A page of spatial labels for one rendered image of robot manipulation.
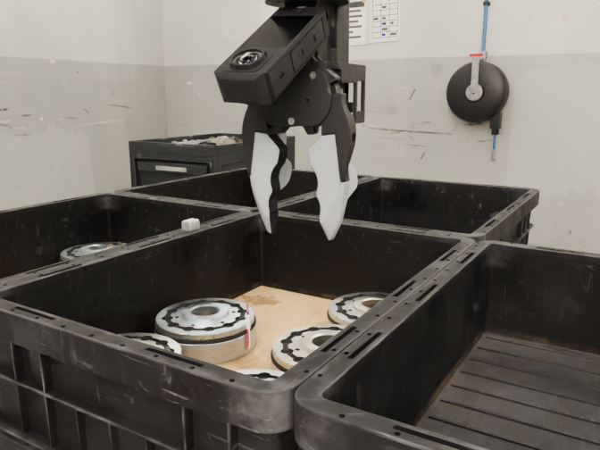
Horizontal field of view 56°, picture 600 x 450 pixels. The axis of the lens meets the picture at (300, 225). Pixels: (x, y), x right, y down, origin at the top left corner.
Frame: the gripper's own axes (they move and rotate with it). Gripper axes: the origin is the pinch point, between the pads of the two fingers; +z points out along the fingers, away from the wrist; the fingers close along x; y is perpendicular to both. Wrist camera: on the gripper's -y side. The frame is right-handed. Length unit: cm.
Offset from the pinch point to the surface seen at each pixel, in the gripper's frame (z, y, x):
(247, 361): 14.2, -0.3, 5.2
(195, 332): 11.0, -3.0, 9.4
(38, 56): -36, 229, 311
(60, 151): 27, 238, 311
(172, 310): 11.1, 1.0, 15.4
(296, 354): 11.0, -2.7, -1.4
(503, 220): 4.4, 30.6, -13.5
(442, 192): 6, 59, 1
